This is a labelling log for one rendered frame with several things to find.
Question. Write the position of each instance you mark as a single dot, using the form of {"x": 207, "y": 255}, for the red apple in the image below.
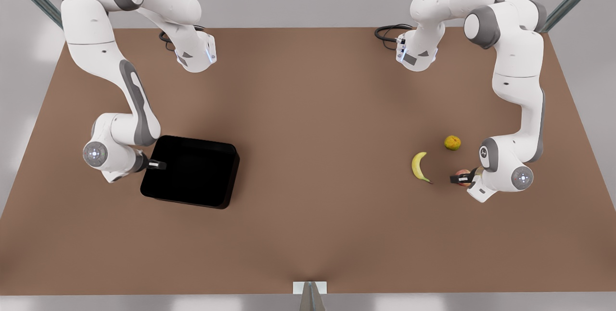
{"x": 464, "y": 176}

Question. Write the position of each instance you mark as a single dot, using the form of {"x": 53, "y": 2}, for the black storage box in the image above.
{"x": 191, "y": 171}

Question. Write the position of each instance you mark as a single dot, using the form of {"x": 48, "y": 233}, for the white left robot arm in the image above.
{"x": 517, "y": 56}

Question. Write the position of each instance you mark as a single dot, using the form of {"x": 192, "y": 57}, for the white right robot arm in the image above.
{"x": 100, "y": 32}

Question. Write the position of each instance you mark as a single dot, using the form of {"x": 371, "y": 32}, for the yellow-green orange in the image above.
{"x": 452, "y": 143}

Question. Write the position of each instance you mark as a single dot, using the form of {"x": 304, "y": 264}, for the yellow banana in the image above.
{"x": 418, "y": 166}

